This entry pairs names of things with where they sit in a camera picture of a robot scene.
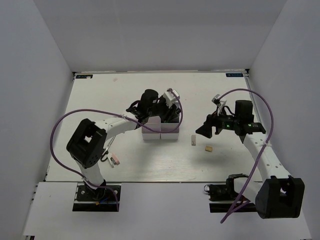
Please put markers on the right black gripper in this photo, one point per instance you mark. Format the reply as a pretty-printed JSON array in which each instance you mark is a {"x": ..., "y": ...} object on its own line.
[{"x": 206, "y": 129}]

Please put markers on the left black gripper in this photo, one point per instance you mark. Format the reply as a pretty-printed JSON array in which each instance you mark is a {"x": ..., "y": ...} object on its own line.
[{"x": 168, "y": 117}]

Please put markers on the grey white eraser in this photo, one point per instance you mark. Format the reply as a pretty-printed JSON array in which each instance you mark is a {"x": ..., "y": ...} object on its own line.
[{"x": 193, "y": 140}]

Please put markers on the small tan eraser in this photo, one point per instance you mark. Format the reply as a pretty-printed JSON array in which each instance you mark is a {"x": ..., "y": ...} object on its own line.
[{"x": 208, "y": 149}]

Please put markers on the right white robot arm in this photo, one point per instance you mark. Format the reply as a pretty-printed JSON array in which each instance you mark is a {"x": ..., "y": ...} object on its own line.
[{"x": 279, "y": 195}]

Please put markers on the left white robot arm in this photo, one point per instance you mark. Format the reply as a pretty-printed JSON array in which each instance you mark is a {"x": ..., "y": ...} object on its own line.
[{"x": 87, "y": 144}]

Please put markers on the left white organizer bin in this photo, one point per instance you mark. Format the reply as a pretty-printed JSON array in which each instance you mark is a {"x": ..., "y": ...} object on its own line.
[{"x": 153, "y": 133}]

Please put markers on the white organizer bin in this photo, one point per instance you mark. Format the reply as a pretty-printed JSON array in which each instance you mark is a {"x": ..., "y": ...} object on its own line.
[
  {"x": 153, "y": 133},
  {"x": 170, "y": 130}
]

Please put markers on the right white organizer bin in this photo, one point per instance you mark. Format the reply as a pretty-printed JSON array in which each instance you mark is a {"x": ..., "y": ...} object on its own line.
[{"x": 170, "y": 130}]

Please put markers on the right blue corner label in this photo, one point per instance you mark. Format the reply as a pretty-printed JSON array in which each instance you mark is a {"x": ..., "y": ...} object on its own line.
[{"x": 234, "y": 75}]

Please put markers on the blue corner label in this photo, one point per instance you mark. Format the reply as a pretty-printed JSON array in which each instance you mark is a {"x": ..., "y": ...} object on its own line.
[
  {"x": 234, "y": 75},
  {"x": 84, "y": 76}
]

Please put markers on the left blue corner label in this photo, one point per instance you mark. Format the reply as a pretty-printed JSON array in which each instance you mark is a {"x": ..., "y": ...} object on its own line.
[{"x": 84, "y": 76}]

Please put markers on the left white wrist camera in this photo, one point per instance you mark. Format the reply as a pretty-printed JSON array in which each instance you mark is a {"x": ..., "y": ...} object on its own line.
[{"x": 171, "y": 97}]

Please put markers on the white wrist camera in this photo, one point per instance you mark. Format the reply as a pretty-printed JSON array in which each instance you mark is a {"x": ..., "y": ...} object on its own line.
[
  {"x": 171, "y": 97},
  {"x": 220, "y": 102}
]

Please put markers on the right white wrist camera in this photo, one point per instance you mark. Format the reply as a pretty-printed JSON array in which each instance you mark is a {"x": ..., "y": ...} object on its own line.
[{"x": 220, "y": 102}]

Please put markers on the black handled scissors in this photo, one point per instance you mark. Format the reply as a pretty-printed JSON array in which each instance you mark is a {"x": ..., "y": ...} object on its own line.
[{"x": 104, "y": 157}]

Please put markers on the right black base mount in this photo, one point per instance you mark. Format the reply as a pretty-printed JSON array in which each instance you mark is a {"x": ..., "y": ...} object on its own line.
[{"x": 220, "y": 200}]

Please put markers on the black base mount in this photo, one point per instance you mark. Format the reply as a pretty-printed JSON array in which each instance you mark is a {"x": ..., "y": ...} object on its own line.
[
  {"x": 220, "y": 200},
  {"x": 97, "y": 200}
]

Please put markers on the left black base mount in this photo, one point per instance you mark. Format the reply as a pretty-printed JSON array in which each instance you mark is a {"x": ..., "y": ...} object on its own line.
[{"x": 97, "y": 200}]

